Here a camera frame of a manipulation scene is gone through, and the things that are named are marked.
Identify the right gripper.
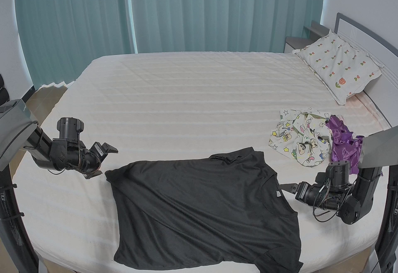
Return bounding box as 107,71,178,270
279,182,328,206

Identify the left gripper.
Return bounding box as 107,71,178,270
81,142,119,173

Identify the black T-shirt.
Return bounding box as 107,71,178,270
105,147,303,272

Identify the white printed garment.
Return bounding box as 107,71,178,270
268,107,333,168

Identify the purple satin garment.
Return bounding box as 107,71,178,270
325,115,364,174

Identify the bed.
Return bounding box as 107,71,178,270
12,12,398,269

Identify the black chest of drawers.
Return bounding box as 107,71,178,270
0,74,10,107

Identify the white printed pillow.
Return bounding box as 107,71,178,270
295,28,382,106

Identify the grey topped bedside table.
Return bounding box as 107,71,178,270
284,36,308,54

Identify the blue-green curtain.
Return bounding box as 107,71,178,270
129,0,327,54
15,0,137,92

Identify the black cable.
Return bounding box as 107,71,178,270
312,203,341,223

